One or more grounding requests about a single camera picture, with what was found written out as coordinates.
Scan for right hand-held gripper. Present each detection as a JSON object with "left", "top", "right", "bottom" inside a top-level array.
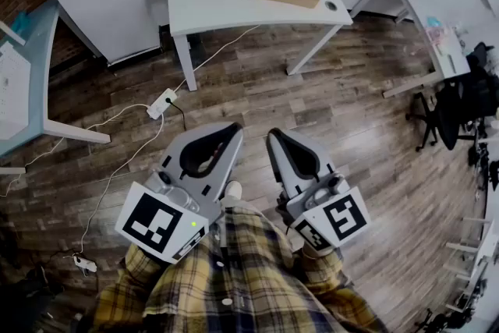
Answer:
[{"left": 266, "top": 127, "right": 372, "bottom": 259}]

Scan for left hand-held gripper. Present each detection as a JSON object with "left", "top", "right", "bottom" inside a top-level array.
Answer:
[{"left": 115, "top": 122, "right": 245, "bottom": 266}]

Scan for person's right forearm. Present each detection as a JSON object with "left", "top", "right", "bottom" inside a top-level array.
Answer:
[{"left": 296, "top": 243, "right": 388, "bottom": 333}]

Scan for person's left forearm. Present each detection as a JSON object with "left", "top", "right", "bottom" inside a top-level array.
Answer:
[{"left": 90, "top": 243, "right": 203, "bottom": 333}]

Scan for person's white shoe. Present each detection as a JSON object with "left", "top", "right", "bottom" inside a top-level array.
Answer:
[{"left": 222, "top": 179, "right": 244, "bottom": 204}]

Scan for white power strip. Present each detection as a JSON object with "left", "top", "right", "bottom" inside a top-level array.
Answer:
[{"left": 146, "top": 87, "right": 179, "bottom": 120}]

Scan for yellow plaid shirt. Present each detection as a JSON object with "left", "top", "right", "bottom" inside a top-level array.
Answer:
[{"left": 90, "top": 204, "right": 388, "bottom": 333}]

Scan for black office chair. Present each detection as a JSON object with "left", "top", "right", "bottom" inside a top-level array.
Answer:
[{"left": 404, "top": 41, "right": 499, "bottom": 153}]

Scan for white plug adapter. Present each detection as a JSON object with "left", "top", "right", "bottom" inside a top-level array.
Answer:
[{"left": 73, "top": 253, "right": 98, "bottom": 274}]

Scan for white side desk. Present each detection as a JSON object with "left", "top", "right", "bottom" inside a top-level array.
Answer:
[{"left": 349, "top": 0, "right": 472, "bottom": 99}]

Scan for pink items on desk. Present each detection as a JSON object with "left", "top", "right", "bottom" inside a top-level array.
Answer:
[{"left": 425, "top": 15, "right": 448, "bottom": 46}]

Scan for light blue table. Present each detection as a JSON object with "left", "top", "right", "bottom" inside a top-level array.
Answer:
[{"left": 0, "top": 3, "right": 112, "bottom": 173}]

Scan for white perforated board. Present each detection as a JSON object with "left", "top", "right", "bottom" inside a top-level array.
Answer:
[{"left": 0, "top": 40, "right": 33, "bottom": 140}]

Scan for white shelf rack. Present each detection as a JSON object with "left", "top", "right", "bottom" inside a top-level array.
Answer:
[{"left": 443, "top": 217, "right": 499, "bottom": 319}]

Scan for black power cable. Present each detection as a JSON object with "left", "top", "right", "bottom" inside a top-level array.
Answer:
[{"left": 166, "top": 97, "right": 187, "bottom": 132}]

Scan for white power cable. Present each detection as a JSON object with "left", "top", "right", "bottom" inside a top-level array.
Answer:
[{"left": 0, "top": 23, "right": 261, "bottom": 258}]

